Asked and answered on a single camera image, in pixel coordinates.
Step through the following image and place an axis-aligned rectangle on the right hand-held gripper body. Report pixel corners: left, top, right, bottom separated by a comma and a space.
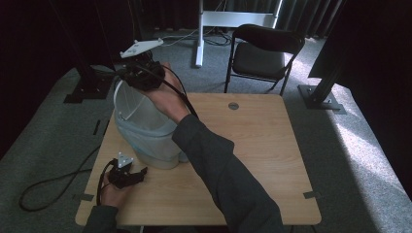
120, 38, 166, 91

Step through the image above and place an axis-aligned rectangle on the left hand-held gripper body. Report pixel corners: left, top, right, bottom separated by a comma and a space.
107, 150, 139, 189

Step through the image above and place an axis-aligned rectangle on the grey white pedal trash can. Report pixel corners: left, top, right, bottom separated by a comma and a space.
112, 79, 190, 170

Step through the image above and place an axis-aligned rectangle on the person's left hand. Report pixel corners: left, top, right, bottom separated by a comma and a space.
100, 174, 131, 207

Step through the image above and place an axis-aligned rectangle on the person's right hand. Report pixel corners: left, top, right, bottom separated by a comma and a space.
142, 62, 191, 124

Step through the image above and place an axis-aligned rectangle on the black metal stand with base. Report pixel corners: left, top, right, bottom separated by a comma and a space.
297, 61, 348, 115
48, 0, 115, 105

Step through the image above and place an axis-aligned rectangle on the black folding chair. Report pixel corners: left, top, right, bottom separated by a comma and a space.
223, 23, 306, 97

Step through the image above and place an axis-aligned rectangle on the grey pleated curtain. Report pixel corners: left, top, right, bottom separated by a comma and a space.
223, 0, 344, 38

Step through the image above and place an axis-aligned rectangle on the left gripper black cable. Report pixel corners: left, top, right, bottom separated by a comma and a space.
96, 157, 118, 206

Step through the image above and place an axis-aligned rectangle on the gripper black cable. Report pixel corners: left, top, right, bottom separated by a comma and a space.
152, 64, 199, 119
96, 157, 118, 206

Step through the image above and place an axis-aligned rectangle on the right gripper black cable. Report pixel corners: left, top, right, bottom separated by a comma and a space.
152, 64, 199, 119

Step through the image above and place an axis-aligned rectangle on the white floor cable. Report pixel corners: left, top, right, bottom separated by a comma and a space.
161, 28, 200, 48

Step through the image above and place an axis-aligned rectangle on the black upright post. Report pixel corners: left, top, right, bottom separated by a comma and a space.
133, 0, 154, 42

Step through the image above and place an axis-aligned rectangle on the long black floor cable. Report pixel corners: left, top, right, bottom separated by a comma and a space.
18, 145, 102, 213

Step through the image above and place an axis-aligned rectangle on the white metal desk frame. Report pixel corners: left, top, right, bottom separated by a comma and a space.
194, 0, 283, 69

